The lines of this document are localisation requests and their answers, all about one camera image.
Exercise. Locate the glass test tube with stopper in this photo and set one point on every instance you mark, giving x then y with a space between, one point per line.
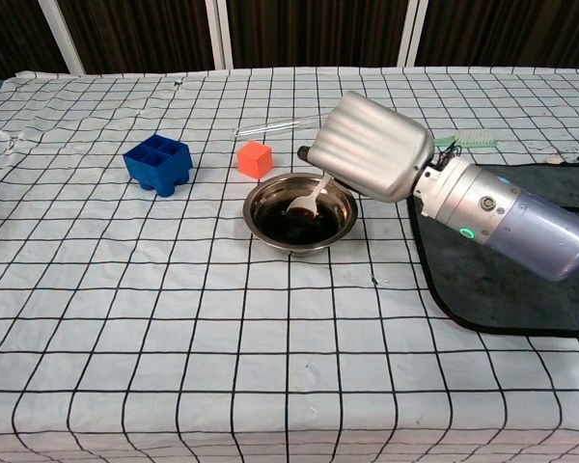
270 128

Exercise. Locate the blue four-cell plastic block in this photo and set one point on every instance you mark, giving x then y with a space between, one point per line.
166 171

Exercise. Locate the white double frame post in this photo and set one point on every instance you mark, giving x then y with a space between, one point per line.
219 34

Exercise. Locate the white slanted frame post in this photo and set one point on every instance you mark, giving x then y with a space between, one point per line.
63 38

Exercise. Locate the green brush with white bristles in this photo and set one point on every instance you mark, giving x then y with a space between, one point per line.
473 138

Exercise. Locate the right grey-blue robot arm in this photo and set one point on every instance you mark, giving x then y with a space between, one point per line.
526 226

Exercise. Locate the white plastic spoon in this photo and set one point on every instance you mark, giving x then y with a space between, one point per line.
309 202

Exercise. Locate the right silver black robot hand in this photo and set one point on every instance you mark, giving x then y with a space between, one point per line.
371 144

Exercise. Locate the orange cube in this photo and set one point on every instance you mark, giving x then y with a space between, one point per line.
253 161

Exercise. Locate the dark grey towel mat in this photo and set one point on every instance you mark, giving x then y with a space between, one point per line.
487 289

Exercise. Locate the stainless steel bowl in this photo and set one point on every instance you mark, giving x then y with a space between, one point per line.
265 193

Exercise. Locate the white black-grid tablecloth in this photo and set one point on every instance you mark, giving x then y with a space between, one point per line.
173 289

